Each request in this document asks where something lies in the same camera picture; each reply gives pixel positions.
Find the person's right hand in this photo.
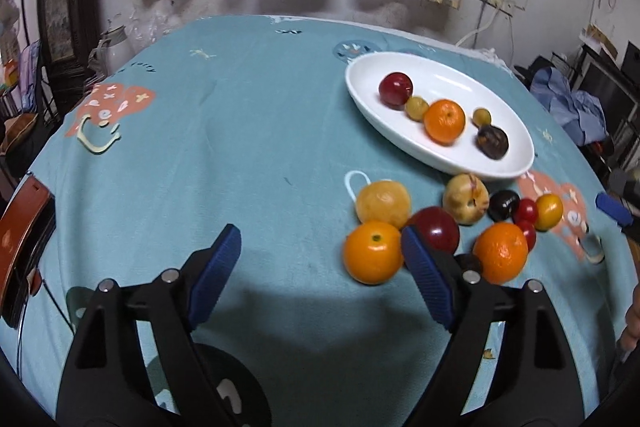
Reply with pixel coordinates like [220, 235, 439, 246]
[624, 282, 640, 354]

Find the white kettle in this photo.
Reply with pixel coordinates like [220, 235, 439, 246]
[90, 26, 136, 75]

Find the dark wooden framed picture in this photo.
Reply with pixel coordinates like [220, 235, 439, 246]
[36, 0, 107, 108]

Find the red cherry tomato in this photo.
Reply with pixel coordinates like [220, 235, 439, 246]
[515, 220, 538, 252]
[514, 198, 539, 224]

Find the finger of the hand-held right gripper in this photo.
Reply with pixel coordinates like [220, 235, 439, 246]
[595, 191, 640, 235]

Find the yellow-orange round fruit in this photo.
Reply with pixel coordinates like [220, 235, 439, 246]
[355, 181, 412, 230]

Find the white power cable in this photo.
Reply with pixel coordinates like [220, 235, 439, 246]
[454, 0, 493, 48]

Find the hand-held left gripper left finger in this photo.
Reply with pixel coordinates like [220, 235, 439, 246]
[56, 223, 243, 427]

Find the clear plastic bag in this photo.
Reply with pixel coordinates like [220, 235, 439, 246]
[120, 2, 171, 52]

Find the orange mandarin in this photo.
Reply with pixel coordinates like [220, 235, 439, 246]
[423, 99, 466, 146]
[342, 221, 405, 285]
[472, 222, 529, 285]

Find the yellow-orange tomato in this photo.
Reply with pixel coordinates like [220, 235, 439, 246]
[534, 194, 564, 231]

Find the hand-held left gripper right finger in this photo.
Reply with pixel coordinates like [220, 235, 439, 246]
[401, 226, 586, 427]

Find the blue clothes pile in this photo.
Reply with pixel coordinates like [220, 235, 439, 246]
[529, 66, 611, 148]

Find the yellow spotted peach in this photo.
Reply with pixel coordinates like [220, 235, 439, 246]
[443, 173, 490, 225]

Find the red plum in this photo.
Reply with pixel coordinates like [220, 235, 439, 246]
[378, 72, 414, 109]
[407, 206, 461, 255]

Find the dark purple plum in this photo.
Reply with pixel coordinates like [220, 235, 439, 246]
[488, 189, 521, 223]

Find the dark wrinkled passion fruit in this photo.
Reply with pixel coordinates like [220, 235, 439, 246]
[475, 124, 510, 160]

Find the white oval plate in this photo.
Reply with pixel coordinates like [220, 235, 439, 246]
[344, 52, 536, 180]

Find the red-brown chair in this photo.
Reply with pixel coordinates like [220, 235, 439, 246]
[0, 174, 57, 328]

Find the black monitor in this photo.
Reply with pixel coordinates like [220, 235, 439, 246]
[575, 44, 640, 128]

